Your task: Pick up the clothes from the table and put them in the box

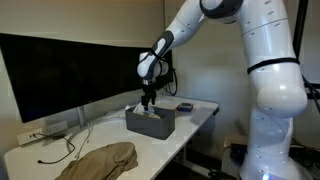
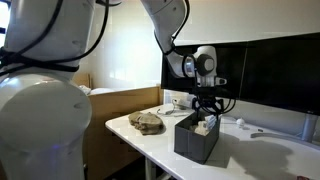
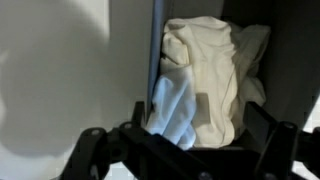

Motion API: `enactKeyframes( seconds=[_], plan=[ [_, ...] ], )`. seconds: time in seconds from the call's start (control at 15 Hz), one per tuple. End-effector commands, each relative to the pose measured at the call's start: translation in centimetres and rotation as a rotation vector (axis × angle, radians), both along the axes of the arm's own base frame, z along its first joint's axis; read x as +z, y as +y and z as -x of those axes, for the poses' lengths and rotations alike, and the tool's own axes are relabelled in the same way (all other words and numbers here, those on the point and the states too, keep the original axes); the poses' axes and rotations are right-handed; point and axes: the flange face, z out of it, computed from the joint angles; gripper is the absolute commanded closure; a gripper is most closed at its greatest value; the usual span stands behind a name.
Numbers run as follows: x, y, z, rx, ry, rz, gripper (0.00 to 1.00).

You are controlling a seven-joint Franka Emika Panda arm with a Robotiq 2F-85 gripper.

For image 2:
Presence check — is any dark grey rectangular box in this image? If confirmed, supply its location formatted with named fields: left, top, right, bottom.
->
left=173, top=111, right=222, bottom=165

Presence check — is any thin black cable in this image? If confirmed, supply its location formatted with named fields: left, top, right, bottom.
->
left=156, top=107, right=176, bottom=116

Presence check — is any light wooden cabinet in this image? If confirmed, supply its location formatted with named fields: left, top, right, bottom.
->
left=79, top=85, right=164, bottom=180

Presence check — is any large black monitor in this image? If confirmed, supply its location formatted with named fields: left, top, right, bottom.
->
left=239, top=32, right=320, bottom=117

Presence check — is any crumpled white fabric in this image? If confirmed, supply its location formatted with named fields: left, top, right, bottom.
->
left=78, top=84, right=93, bottom=97

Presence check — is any white power strip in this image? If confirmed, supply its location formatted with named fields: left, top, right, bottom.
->
left=171, top=97, right=193, bottom=109

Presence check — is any brown cloth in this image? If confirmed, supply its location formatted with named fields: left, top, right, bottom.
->
left=127, top=110, right=165, bottom=136

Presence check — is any white flat sheet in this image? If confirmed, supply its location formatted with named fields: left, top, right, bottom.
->
left=89, top=87, right=116, bottom=96

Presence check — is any white cloth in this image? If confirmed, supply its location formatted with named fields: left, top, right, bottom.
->
left=189, top=114, right=218, bottom=137

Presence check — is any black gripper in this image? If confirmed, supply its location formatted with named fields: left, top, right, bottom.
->
left=192, top=86, right=232, bottom=118

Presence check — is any white table leg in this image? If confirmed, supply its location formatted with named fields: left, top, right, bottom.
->
left=144, top=156, right=174, bottom=180

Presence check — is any small white round gadget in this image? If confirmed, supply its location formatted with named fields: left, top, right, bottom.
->
left=235, top=117, right=246, bottom=128

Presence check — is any wooden board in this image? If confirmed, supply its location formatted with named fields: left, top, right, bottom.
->
left=73, top=73, right=93, bottom=89

